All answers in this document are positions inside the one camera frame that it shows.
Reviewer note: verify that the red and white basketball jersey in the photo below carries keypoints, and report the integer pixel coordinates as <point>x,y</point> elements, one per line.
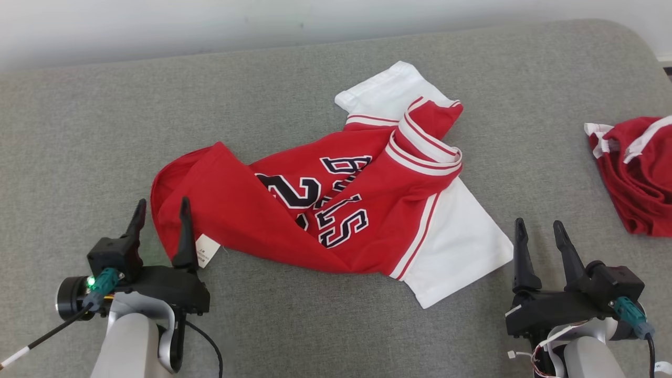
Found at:
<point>236,215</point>

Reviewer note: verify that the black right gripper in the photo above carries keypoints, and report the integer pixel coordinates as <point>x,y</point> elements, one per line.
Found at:
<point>556,310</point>

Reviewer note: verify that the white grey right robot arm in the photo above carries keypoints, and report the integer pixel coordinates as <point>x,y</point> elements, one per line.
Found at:
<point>593,357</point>

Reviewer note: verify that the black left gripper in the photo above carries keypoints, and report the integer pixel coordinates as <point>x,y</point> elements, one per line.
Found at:
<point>163,286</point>

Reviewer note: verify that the red shorts with white stripe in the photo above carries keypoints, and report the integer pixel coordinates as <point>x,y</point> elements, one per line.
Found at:
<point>646,189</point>

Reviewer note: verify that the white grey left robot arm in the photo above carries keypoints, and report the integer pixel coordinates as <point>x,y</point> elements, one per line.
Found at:
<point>131,341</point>

